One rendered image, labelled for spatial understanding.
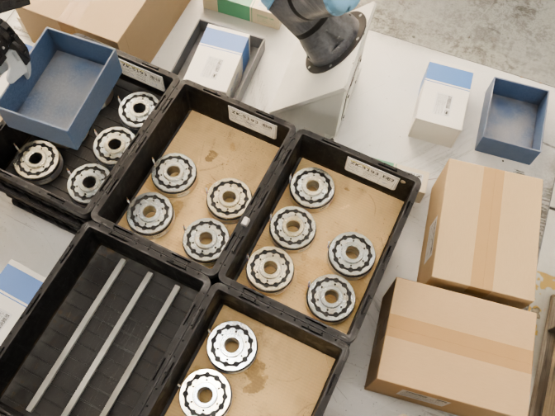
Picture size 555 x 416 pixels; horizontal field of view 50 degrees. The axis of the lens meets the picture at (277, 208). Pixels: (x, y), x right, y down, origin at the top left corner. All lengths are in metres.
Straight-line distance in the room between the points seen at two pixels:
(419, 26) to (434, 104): 1.26
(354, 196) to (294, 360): 0.40
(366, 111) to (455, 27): 1.29
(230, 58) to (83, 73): 0.48
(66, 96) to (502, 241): 0.97
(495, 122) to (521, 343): 0.66
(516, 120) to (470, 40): 1.15
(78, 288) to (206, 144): 0.44
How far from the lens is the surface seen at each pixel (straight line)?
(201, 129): 1.46
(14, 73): 1.22
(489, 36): 2.91
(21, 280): 1.44
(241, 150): 1.43
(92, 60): 1.31
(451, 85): 1.66
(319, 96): 1.43
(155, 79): 1.48
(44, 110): 1.27
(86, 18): 1.63
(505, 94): 1.79
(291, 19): 1.43
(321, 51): 1.47
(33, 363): 1.34
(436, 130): 1.60
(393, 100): 1.70
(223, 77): 1.59
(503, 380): 1.31
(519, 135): 1.74
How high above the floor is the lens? 2.07
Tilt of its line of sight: 66 degrees down
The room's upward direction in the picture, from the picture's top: 4 degrees clockwise
